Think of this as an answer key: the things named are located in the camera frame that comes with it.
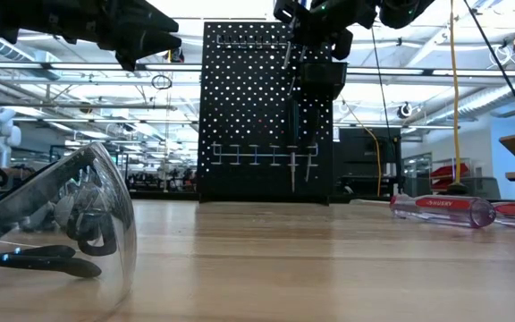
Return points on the red storage bin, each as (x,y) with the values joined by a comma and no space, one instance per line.
(452,171)
(441,184)

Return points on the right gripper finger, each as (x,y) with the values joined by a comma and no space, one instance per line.
(304,33)
(291,11)

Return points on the clear safety glasses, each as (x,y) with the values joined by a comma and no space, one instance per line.
(38,197)

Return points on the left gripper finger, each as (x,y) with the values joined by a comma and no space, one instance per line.
(146,44)
(150,18)

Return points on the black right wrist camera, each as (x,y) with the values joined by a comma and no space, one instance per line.
(342,44)

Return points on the black plastic peg board bin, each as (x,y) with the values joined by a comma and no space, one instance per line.
(324,80)

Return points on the glass door cabinet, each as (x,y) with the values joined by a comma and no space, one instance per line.
(416,174)

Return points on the black metal peg board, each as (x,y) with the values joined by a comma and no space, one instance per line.
(248,112)

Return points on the silver multi-hook tool rail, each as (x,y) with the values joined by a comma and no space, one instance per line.
(253,44)

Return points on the black cabinet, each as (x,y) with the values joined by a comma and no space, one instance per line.
(365,161)

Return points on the grey storage bin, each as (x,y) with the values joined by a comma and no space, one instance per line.
(483,188)

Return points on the black aluminium table frame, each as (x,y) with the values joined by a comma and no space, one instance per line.
(163,196)

